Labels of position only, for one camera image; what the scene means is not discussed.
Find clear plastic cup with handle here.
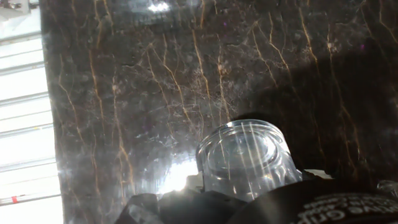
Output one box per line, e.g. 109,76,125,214
195,119,303,203

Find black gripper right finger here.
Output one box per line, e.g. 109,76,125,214
303,169,333,181

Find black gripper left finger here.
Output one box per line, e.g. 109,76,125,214
114,173,247,224

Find dark marble pattern mat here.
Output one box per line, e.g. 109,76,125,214
39,0,398,224

